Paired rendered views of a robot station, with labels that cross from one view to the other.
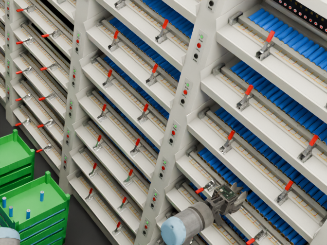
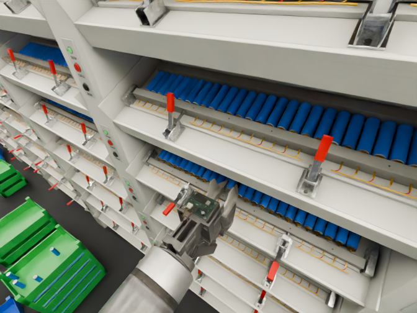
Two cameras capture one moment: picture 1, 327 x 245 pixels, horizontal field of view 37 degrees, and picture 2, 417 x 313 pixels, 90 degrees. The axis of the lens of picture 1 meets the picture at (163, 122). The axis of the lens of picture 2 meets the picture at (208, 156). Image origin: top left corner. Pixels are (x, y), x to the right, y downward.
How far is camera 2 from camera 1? 132 cm
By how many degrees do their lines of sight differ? 5
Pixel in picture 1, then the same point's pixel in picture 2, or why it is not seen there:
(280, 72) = not seen: outside the picture
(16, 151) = (35, 215)
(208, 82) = (88, 18)
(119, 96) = (66, 130)
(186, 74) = (58, 30)
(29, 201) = (45, 261)
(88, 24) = not seen: outside the picture
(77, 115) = (64, 165)
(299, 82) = not seen: outside the picture
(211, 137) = (150, 123)
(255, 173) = (236, 152)
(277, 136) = (256, 30)
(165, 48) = (24, 14)
